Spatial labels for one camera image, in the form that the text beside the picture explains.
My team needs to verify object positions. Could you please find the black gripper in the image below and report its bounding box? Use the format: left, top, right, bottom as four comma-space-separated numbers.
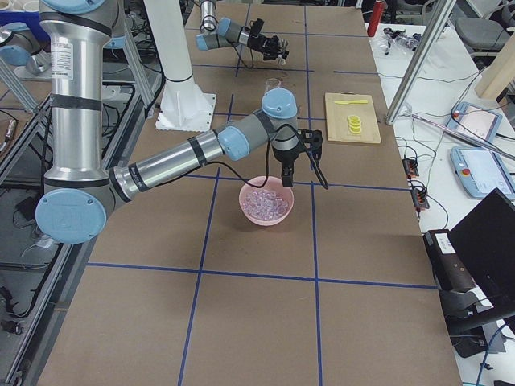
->
272, 138, 299, 187
248, 34, 288, 65

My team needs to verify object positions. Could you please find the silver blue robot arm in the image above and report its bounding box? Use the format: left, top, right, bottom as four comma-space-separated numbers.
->
35, 1, 302, 244
196, 1, 289, 64

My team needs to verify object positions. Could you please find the clear wine glass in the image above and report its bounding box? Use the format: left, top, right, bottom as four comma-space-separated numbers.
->
264, 78, 282, 95

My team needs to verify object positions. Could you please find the pink bowl of ice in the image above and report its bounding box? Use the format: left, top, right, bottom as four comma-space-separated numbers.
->
238, 176, 295, 226

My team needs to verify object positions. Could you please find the bamboo cutting board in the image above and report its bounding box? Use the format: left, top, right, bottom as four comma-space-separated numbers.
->
324, 92, 381, 145

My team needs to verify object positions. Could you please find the lemon slices stack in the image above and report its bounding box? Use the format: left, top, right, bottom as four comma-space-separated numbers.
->
347, 115, 362, 135

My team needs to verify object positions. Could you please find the yellow plastic knife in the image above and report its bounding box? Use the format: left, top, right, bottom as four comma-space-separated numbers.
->
334, 99, 369, 105

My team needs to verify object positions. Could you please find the red thermos bottle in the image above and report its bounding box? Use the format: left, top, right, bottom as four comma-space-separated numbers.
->
367, 0, 385, 37

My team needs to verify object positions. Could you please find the clear plastic bag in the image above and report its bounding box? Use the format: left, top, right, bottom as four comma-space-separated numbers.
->
378, 27, 422, 55

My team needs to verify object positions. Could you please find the silver rod green clip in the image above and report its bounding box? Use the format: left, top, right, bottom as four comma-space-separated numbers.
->
400, 112, 515, 156

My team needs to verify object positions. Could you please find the far blue teach pendant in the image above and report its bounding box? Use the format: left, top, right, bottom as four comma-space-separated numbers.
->
447, 101, 502, 142

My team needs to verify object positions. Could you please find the blue teach pendant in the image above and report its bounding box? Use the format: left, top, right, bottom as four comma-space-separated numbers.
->
447, 101, 502, 142
450, 146, 514, 200

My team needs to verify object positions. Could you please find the near blue teach pendant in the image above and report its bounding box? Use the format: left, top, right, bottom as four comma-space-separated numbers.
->
450, 146, 514, 200

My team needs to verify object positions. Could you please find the black power box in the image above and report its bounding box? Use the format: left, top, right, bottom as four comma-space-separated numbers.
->
423, 229, 476, 294

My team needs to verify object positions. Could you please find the left grey office chair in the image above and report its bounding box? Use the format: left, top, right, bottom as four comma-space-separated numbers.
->
455, 17, 510, 51

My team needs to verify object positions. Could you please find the black monitor on stand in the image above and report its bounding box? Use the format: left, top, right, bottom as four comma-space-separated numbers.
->
439, 188, 514, 358

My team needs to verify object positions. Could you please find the wooden teleoperation stand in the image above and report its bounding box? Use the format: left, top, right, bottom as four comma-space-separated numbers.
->
475, 35, 515, 100

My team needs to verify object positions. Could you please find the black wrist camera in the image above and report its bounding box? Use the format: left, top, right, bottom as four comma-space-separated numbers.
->
298, 129, 323, 162

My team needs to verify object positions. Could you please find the white pedestal column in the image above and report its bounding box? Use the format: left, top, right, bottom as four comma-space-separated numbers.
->
144, 0, 216, 132

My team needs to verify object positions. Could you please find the aluminium frame post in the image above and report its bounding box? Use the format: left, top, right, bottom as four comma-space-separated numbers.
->
385, 0, 456, 125

